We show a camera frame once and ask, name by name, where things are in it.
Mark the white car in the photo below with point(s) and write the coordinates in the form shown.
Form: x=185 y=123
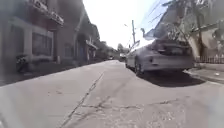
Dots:
x=160 y=56

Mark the motorcycle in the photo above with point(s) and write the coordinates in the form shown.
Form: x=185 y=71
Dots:
x=22 y=63

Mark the utility pole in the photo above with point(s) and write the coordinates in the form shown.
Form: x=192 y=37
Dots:
x=133 y=31

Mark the vehicle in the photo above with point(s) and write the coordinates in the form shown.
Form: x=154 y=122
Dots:
x=122 y=57

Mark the grey building with balcony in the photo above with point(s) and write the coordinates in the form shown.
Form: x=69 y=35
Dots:
x=40 y=33

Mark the concrete kerb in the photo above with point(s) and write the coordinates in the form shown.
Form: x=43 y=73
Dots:
x=206 y=74

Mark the grey concrete road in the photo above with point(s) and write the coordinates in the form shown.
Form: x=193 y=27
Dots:
x=110 y=100

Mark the building with fence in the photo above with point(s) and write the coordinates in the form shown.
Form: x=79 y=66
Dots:
x=200 y=30

